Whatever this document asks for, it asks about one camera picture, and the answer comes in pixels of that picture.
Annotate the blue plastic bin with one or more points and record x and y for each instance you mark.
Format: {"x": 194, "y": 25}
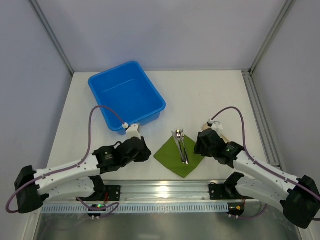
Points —
{"x": 129, "y": 92}

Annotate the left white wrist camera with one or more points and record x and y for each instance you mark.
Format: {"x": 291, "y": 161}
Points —
{"x": 132, "y": 130}

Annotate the white slotted cable duct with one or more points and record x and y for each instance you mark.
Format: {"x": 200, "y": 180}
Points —
{"x": 140, "y": 208}

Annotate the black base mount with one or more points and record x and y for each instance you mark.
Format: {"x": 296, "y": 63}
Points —
{"x": 112, "y": 193}
{"x": 223, "y": 191}

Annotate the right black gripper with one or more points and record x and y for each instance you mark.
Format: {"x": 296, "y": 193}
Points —
{"x": 200, "y": 143}

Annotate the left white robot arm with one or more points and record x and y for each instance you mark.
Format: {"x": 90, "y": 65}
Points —
{"x": 30, "y": 181}

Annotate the beige cutlery tray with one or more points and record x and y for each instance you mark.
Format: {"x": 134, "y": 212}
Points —
{"x": 225, "y": 139}

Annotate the left aluminium frame post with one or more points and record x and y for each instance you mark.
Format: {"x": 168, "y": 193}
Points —
{"x": 51, "y": 34}

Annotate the silver spoon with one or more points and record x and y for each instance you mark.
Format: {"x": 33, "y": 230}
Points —
{"x": 181, "y": 145}

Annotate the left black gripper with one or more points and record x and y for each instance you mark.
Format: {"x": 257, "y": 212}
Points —
{"x": 144, "y": 149}

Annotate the right aluminium frame post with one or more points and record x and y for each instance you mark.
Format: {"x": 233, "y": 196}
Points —
{"x": 272, "y": 33}

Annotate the right aluminium side rail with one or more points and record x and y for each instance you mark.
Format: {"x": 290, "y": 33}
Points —
{"x": 268, "y": 143}

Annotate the silver table knife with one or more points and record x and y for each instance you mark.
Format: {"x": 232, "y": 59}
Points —
{"x": 177, "y": 139}

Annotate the aluminium front rail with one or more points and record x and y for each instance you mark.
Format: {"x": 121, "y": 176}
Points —
{"x": 165, "y": 190}

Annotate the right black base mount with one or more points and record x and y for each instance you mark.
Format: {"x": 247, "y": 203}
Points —
{"x": 223, "y": 191}

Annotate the green paper napkin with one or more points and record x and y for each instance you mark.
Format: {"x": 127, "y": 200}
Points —
{"x": 168, "y": 155}

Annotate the aluminium frame post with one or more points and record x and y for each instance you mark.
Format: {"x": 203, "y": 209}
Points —
{"x": 51, "y": 34}
{"x": 272, "y": 33}

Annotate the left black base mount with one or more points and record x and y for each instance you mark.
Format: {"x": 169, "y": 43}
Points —
{"x": 112, "y": 193}

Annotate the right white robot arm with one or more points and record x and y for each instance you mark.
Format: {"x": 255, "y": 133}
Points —
{"x": 297, "y": 198}

